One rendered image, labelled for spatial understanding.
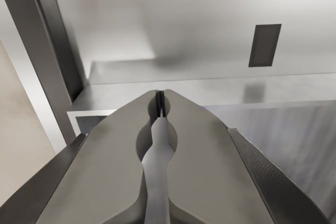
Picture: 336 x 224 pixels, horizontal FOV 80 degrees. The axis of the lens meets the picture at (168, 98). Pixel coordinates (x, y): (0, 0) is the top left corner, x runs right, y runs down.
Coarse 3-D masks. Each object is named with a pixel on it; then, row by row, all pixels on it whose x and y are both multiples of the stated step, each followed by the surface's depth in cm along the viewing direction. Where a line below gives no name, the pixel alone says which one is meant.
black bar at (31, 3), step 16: (16, 0) 11; (32, 0) 11; (48, 0) 12; (16, 16) 11; (32, 16) 11; (48, 16) 11; (32, 32) 11; (48, 32) 12; (64, 32) 13; (32, 48) 12; (48, 48) 12; (64, 48) 13; (32, 64) 12; (48, 64) 12; (64, 64) 13; (48, 80) 13; (64, 80) 13; (48, 96) 14; (64, 96) 14; (64, 112) 14; (64, 128) 15
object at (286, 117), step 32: (96, 96) 14; (128, 96) 14; (192, 96) 13; (224, 96) 13; (256, 96) 13; (288, 96) 13; (320, 96) 12; (160, 128) 18; (256, 128) 18; (288, 128) 18; (320, 128) 18; (160, 160) 20; (288, 160) 20; (320, 160) 20; (160, 192) 22; (320, 192) 22
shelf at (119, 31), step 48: (0, 0) 12; (96, 0) 12; (144, 0) 12; (192, 0) 12; (240, 0) 12; (288, 0) 12; (96, 48) 14; (144, 48) 14; (192, 48) 14; (240, 48) 14; (288, 48) 14
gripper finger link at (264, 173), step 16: (240, 144) 7; (256, 160) 7; (256, 176) 6; (272, 176) 6; (288, 176) 6; (272, 192) 6; (288, 192) 6; (304, 192) 6; (272, 208) 5; (288, 208) 5; (304, 208) 5
